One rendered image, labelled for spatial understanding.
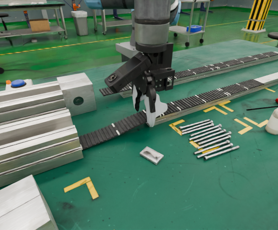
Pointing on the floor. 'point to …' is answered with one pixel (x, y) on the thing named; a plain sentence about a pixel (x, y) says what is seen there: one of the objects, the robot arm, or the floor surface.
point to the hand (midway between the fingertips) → (142, 116)
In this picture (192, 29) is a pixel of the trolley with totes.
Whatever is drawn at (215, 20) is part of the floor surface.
